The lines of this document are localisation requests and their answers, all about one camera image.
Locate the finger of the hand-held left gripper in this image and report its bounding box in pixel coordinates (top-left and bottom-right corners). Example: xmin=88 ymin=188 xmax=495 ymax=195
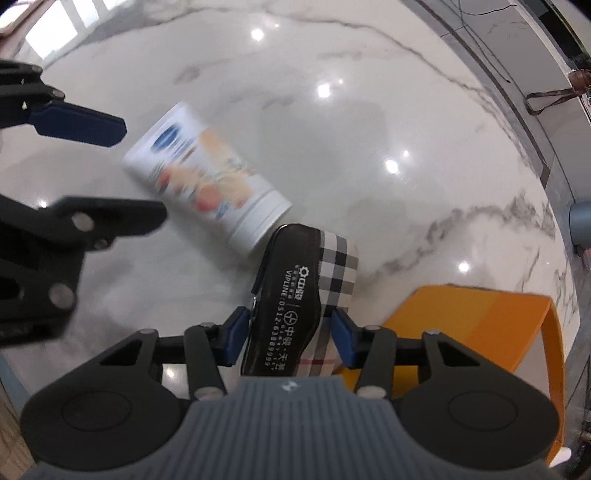
xmin=0 ymin=195 xmax=168 ymax=350
xmin=0 ymin=59 xmax=128 ymax=149

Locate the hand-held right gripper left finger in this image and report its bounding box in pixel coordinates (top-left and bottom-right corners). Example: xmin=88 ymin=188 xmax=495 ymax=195
xmin=99 ymin=306 xmax=253 ymax=400

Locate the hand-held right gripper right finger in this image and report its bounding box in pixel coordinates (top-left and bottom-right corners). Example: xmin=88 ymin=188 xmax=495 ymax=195
xmin=331 ymin=307 xmax=481 ymax=400

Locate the black plaid glasses case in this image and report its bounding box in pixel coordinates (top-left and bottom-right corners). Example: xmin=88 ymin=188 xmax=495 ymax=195
xmin=240 ymin=223 xmax=360 ymax=377

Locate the white lotion tube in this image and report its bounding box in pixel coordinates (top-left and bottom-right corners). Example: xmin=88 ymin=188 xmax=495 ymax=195
xmin=122 ymin=102 xmax=293 ymax=257

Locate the orange box with white lining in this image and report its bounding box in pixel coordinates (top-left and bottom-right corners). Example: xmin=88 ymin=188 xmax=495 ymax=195
xmin=342 ymin=285 xmax=567 ymax=467

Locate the grey round bin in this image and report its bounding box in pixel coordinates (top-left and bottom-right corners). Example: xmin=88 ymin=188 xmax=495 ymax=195
xmin=569 ymin=200 xmax=591 ymax=250

